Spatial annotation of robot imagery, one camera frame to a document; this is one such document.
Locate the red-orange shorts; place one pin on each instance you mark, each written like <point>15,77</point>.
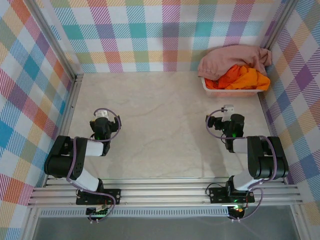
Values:
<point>220,80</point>

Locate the light orange shorts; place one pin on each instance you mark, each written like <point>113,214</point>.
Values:
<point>257,81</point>

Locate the pink shorts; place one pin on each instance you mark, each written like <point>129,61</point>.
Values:
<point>232,60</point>

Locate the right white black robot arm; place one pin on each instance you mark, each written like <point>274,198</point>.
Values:
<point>267,165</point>

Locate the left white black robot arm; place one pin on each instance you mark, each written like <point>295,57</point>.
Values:
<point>60,165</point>

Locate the white plastic mesh basket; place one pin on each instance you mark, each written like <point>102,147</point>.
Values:
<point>225,94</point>

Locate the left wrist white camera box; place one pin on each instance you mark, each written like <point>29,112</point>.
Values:
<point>101,115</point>

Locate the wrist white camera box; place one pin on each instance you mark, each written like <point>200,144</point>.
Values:
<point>101,115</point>
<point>228,108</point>

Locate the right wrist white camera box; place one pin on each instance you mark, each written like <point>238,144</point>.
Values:
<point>228,108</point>

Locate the aluminium side rail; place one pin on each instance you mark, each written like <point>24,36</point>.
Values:
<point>70,107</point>
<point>265,112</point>

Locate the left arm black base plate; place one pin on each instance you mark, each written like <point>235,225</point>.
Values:
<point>112,193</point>

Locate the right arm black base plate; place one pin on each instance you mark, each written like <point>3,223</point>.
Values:
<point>217,195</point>

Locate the aluminium mounting rail frame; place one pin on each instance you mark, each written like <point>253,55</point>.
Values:
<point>162,193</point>

